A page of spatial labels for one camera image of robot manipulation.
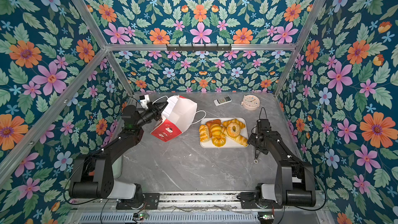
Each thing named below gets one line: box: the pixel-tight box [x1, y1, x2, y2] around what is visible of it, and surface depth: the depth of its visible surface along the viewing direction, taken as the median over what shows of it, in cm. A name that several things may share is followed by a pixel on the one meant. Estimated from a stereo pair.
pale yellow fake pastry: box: [199, 124, 210, 143], surface depth 95 cm
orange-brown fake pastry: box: [205, 118, 222, 129], surface depth 103 cm
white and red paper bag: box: [150, 95, 198, 143], surface depth 84 cm
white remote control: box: [213, 95, 233, 107], surface depth 117 cm
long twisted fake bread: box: [221, 126, 249, 147], surface depth 95 cm
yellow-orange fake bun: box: [210, 123, 222, 138], surface depth 92 cm
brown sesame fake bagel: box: [226, 122, 241, 138], surface depth 95 cm
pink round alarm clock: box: [240, 94, 261, 111], surface depth 113 cm
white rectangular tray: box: [200, 117, 250, 149], surface depth 95 cm
